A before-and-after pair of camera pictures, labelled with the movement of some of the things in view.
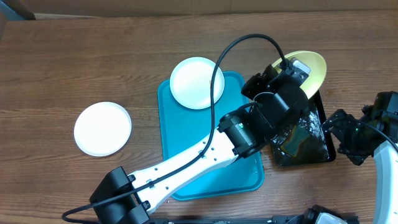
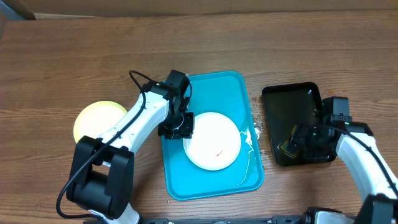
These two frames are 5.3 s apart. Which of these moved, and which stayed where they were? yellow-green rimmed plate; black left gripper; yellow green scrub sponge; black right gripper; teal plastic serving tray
Moved: black left gripper; yellow-green rimmed plate; black right gripper
Stayed: yellow green scrub sponge; teal plastic serving tray
